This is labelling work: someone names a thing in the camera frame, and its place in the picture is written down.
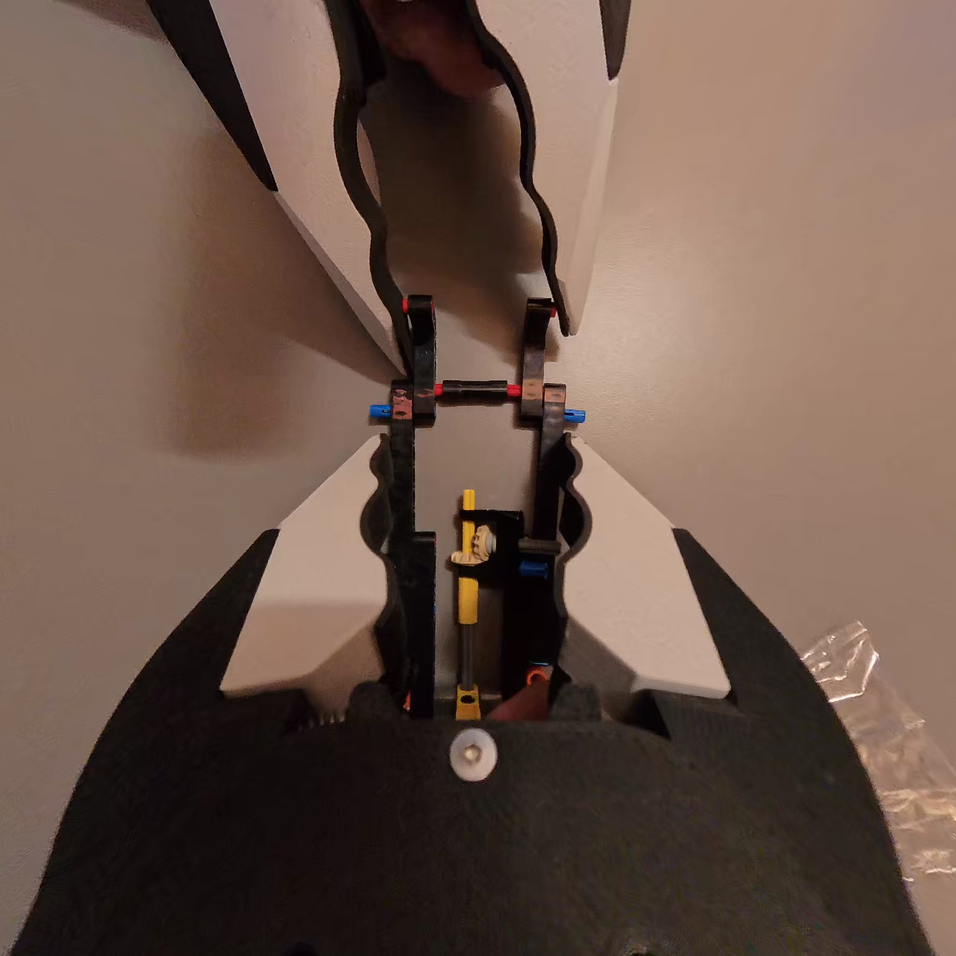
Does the black lego chassis assembly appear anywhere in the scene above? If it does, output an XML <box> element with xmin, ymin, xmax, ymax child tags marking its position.
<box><xmin>369</xmin><ymin>295</ymin><xmax>588</xmax><ymax>722</ymax></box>

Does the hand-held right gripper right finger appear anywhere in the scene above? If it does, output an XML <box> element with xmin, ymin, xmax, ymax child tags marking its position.
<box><xmin>538</xmin><ymin>432</ymin><xmax>731</xmax><ymax>722</ymax></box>

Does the clear plastic bag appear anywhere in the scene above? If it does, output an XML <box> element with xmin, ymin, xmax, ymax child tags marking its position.
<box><xmin>798</xmin><ymin>618</ymin><xmax>956</xmax><ymax>884</ymax></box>

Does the person's right hand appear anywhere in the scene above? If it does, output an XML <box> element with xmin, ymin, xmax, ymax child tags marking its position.
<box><xmin>489</xmin><ymin>681</ymin><xmax>555</xmax><ymax>722</ymax></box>

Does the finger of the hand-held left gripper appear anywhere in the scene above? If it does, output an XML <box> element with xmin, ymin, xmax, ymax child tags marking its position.
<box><xmin>454</xmin><ymin>0</ymin><xmax>621</xmax><ymax>336</ymax></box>
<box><xmin>209</xmin><ymin>0</ymin><xmax>417</xmax><ymax>376</ymax></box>

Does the person's left hand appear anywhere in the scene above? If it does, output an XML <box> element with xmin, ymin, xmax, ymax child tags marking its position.
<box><xmin>387</xmin><ymin>28</ymin><xmax>504</xmax><ymax>98</ymax></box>

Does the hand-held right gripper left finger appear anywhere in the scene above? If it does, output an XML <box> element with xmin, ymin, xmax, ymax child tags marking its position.
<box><xmin>219</xmin><ymin>433</ymin><xmax>394</xmax><ymax>719</ymax></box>

